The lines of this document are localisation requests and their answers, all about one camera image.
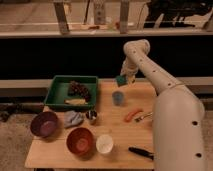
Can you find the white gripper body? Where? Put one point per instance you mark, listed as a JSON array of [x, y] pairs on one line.
[[128, 71]]

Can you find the green yellow sponge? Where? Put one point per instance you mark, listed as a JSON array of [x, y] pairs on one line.
[[121, 80]]

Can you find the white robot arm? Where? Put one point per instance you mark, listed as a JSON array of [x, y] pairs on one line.
[[177, 113]]

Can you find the red-brown bowl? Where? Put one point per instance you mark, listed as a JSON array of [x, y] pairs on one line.
[[80, 141]]

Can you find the purple bowl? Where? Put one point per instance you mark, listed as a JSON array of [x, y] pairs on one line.
[[44, 124]]

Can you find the blue cup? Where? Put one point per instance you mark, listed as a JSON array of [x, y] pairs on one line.
[[118, 98]]

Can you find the orange carrot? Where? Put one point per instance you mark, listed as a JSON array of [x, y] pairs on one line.
[[131, 114]]

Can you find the metal fork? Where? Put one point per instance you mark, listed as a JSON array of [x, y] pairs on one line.
[[138, 119]]

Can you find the dark grape bunch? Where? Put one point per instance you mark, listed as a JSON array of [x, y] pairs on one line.
[[76, 88]]

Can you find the small metal cup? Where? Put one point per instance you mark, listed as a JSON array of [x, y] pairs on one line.
[[91, 115]]

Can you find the yellow banana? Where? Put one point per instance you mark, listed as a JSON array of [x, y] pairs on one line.
[[75, 101]]

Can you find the green plastic tray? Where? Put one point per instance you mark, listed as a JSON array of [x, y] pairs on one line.
[[58, 92]]

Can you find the grey crumpled cloth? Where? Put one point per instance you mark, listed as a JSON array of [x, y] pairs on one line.
[[73, 118]]

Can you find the white cup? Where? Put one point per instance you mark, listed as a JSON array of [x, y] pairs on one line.
[[104, 144]]

